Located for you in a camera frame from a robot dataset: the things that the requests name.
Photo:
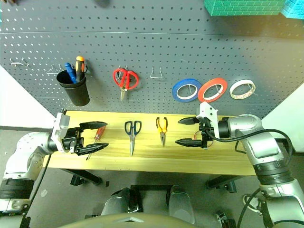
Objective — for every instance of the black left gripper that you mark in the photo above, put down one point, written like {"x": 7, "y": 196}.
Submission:
{"x": 72, "y": 140}

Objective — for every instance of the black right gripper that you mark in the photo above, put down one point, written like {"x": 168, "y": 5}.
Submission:
{"x": 206, "y": 135}

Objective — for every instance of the yellow and black pliers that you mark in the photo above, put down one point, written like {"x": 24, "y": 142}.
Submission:
{"x": 162, "y": 129}

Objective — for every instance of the black and blue scissors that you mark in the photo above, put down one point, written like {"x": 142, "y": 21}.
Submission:
{"x": 132, "y": 142}

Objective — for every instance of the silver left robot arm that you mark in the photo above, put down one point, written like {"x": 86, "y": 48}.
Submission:
{"x": 23, "y": 147}

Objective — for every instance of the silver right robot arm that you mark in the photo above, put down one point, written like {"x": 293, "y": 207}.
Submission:
{"x": 261, "y": 147}

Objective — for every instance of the grey metal pegboard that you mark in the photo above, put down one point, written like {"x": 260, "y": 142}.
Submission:
{"x": 152, "y": 35}

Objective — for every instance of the black metal table leg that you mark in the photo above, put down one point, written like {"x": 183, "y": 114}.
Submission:
{"x": 221, "y": 181}
{"x": 90, "y": 177}

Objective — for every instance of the red tape roll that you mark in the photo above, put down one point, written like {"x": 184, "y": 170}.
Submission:
{"x": 202, "y": 91}

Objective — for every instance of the blue tape roll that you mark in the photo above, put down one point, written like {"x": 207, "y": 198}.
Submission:
{"x": 175, "y": 91}

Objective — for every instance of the black plastic cup holder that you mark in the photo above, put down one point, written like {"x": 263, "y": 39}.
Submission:
{"x": 78, "y": 95}

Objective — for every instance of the small black floor block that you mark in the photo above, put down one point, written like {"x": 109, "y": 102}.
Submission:
{"x": 107, "y": 183}

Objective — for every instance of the orange and black screwdriver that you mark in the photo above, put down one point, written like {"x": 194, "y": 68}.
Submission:
{"x": 79, "y": 69}

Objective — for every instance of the white tape roll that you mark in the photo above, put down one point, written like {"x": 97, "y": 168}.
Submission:
{"x": 240, "y": 83}

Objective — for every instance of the grey rounded robot leg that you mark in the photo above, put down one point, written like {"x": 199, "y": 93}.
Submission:
{"x": 114, "y": 204}
{"x": 180, "y": 204}

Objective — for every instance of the silver floor sticker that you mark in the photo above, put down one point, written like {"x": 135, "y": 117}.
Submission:
{"x": 44, "y": 192}

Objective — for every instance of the green brick-pattern box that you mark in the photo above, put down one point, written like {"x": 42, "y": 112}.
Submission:
{"x": 237, "y": 7}

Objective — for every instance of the teal brick-pattern box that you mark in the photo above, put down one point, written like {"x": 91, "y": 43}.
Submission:
{"x": 295, "y": 8}

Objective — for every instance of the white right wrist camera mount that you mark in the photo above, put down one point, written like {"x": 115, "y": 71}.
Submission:
{"x": 207, "y": 111}

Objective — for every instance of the black floor bracket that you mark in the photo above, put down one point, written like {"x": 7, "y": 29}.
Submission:
{"x": 91, "y": 216}
{"x": 225, "y": 221}

